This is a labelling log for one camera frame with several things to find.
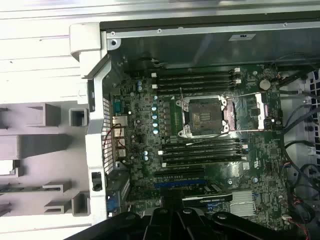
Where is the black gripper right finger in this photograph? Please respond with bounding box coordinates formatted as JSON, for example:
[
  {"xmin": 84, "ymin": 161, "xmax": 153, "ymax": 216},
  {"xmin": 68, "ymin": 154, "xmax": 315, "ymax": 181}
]
[{"xmin": 172, "ymin": 187, "xmax": 312, "ymax": 240}]

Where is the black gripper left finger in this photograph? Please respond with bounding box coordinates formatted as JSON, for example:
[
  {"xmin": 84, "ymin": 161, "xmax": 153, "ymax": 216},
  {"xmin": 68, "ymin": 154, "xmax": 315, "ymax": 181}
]
[{"xmin": 63, "ymin": 187, "xmax": 179, "ymax": 240}]

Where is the metal socket cover frame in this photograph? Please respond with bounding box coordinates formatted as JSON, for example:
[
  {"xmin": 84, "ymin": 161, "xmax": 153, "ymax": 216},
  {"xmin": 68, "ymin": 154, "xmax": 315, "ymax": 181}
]
[{"xmin": 219, "ymin": 92, "xmax": 266, "ymax": 132}]

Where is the CPU socket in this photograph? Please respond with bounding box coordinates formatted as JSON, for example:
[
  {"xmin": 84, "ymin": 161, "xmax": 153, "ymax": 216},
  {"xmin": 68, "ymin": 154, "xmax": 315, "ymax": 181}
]
[{"xmin": 176, "ymin": 94, "xmax": 231, "ymax": 138}]

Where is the black graphics card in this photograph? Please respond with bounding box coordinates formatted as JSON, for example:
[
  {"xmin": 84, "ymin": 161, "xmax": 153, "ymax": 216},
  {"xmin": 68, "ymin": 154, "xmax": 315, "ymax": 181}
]
[{"xmin": 181, "ymin": 184, "xmax": 234, "ymax": 209}]

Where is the blue expansion slot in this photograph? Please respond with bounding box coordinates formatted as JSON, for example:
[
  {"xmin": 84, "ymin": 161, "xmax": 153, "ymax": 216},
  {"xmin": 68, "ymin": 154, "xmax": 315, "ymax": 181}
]
[{"xmin": 154, "ymin": 181, "xmax": 209, "ymax": 189}]

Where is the silver finned heatsink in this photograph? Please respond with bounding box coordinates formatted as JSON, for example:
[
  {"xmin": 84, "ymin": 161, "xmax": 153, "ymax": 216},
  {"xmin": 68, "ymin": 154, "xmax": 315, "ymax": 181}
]
[{"xmin": 229, "ymin": 189, "xmax": 254, "ymax": 219}]

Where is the black expansion slot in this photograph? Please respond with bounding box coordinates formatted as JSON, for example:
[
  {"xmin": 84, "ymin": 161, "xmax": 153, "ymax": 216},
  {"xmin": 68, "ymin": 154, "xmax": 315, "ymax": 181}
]
[{"xmin": 154, "ymin": 167, "xmax": 205, "ymax": 178}]

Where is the black RAM slot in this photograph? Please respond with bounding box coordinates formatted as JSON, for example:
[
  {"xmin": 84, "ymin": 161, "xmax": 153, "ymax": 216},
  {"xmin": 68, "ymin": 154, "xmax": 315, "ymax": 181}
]
[
  {"xmin": 161, "ymin": 158, "xmax": 245, "ymax": 168},
  {"xmin": 156, "ymin": 86, "xmax": 236, "ymax": 95},
  {"xmin": 151, "ymin": 79, "xmax": 242, "ymax": 89},
  {"xmin": 162, "ymin": 142, "xmax": 248, "ymax": 150},
  {"xmin": 157, "ymin": 147, "xmax": 245, "ymax": 156},
  {"xmin": 156, "ymin": 74, "xmax": 236, "ymax": 83},
  {"xmin": 151, "ymin": 67, "xmax": 242, "ymax": 78},
  {"xmin": 163, "ymin": 152, "xmax": 248, "ymax": 161}
]

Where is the green motherboard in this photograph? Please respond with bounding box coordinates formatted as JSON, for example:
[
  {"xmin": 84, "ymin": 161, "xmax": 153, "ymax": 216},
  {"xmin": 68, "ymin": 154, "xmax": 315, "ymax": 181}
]
[{"xmin": 107, "ymin": 62, "xmax": 286, "ymax": 231}]

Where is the open grey PC case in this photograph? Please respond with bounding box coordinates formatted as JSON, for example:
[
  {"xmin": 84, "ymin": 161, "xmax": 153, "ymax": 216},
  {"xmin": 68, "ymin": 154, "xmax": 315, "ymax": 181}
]
[{"xmin": 82, "ymin": 19, "xmax": 320, "ymax": 240}]

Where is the blue rear port connector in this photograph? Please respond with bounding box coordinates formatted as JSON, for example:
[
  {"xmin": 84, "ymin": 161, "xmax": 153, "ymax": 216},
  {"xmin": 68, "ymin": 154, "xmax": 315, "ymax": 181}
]
[{"xmin": 111, "ymin": 98, "xmax": 124, "ymax": 113}]

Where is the grey plastic parts rack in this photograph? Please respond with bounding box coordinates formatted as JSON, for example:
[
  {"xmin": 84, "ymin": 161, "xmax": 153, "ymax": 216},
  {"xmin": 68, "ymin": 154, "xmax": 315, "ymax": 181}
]
[{"xmin": 0, "ymin": 101, "xmax": 91, "ymax": 218}]

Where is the round coin cell battery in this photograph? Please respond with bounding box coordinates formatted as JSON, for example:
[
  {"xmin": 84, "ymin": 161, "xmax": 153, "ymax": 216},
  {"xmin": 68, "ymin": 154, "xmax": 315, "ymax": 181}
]
[{"xmin": 258, "ymin": 78, "xmax": 271, "ymax": 91}]

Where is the silver metal drive cage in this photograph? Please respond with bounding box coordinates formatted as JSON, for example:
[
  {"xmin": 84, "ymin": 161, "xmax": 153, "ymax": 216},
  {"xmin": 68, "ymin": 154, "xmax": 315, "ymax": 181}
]
[{"xmin": 279, "ymin": 67, "xmax": 320, "ymax": 176}]

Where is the thin red black wire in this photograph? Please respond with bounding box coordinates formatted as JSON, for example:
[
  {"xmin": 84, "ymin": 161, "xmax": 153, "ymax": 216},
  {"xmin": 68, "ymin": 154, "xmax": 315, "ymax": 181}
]
[{"xmin": 102, "ymin": 123, "xmax": 126, "ymax": 157}]

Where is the black cable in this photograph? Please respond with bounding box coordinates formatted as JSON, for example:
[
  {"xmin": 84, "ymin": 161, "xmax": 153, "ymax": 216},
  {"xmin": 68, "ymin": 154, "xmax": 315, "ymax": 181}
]
[
  {"xmin": 283, "ymin": 139, "xmax": 318, "ymax": 161},
  {"xmin": 282, "ymin": 103, "xmax": 320, "ymax": 131}
]

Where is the grey plastic case handle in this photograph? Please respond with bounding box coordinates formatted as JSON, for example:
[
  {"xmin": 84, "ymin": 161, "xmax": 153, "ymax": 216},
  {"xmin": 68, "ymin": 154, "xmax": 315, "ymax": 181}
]
[{"xmin": 68, "ymin": 22, "xmax": 102, "ymax": 63}]

